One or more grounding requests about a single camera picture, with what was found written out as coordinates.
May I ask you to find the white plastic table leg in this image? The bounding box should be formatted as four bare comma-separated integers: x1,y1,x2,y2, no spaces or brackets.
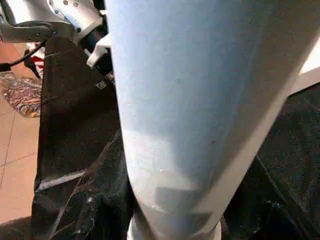
104,0,320,240

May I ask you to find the white plastic table top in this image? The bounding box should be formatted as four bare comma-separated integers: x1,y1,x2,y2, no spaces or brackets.
289,37,320,97

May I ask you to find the colourful patterned cloth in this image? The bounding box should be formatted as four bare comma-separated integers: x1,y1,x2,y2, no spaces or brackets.
0,71,44,119

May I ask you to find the black table mat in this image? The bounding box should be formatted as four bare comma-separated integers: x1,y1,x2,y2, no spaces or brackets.
30,36,320,240

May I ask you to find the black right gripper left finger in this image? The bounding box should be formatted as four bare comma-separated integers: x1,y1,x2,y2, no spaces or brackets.
47,131,137,240

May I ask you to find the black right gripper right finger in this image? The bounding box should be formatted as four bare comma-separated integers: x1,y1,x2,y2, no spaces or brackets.
220,156,320,240

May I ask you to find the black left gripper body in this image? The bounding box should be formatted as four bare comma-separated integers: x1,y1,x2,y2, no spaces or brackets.
95,60,117,91

